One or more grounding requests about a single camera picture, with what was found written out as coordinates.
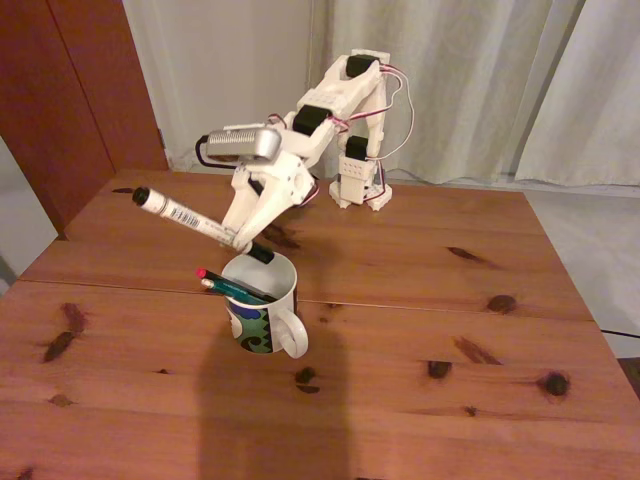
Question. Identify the black pen with red end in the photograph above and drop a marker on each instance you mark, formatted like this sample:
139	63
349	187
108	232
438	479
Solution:
215	276

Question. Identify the silver camera box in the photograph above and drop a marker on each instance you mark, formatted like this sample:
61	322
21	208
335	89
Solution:
245	144

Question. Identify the white patterned mug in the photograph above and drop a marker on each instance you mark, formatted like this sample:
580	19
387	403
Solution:
260	327

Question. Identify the white curtain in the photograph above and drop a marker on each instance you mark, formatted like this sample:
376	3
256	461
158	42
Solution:
600	100
475	60

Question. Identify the black and white marker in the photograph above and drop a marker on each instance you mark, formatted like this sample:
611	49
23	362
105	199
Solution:
180	214

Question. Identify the brown wooden cabinet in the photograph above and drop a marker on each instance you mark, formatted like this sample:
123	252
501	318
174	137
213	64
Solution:
60	100

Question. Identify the green mechanical pencil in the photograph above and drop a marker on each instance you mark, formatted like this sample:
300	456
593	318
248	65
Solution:
230	289

